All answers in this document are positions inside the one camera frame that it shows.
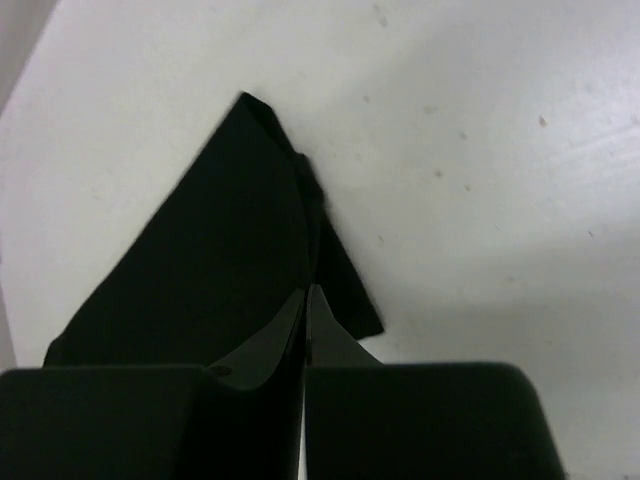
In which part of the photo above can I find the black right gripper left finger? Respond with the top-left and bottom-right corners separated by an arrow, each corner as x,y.
199,289 -> 306,395

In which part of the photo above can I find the black tank top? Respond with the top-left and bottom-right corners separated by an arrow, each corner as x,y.
44,93 -> 384,367

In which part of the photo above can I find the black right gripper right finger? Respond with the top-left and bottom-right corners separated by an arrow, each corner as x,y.
306,284 -> 382,368

